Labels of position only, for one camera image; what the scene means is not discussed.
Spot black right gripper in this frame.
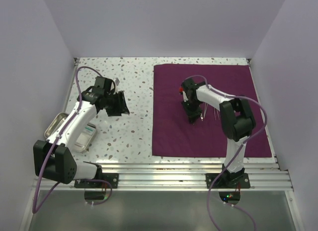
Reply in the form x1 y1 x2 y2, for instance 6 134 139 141
181 98 203 123

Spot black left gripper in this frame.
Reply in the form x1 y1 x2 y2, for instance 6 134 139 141
104 90 130 117

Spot silver clamp forceps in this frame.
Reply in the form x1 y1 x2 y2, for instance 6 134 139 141
200 103 209 121

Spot small green-white packet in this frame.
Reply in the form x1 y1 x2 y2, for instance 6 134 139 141
83 125 96 136

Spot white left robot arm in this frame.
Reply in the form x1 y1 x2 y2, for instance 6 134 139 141
33 91 130 188

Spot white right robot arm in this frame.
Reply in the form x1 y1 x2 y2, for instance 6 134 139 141
179 78 256 189

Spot purple surgical drape cloth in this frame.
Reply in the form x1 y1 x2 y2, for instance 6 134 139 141
152 64 257 158

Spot stainless steel tray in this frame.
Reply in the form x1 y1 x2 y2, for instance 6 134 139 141
44 113 97 153

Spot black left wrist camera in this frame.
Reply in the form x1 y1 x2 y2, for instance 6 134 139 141
81 77 114 110

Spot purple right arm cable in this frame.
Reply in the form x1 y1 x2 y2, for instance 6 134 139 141
184 75 269 231

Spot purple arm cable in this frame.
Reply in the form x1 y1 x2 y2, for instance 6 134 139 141
184 75 269 231
32 66 117 214

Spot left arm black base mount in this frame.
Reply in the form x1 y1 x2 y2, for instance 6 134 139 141
74 173 119 189

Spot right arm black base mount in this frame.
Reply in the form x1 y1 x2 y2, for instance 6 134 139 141
205 173 251 189

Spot aluminium table edge rail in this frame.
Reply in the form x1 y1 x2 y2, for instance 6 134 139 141
30 161 295 192

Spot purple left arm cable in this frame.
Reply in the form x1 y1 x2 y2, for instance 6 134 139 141
32 66 117 214

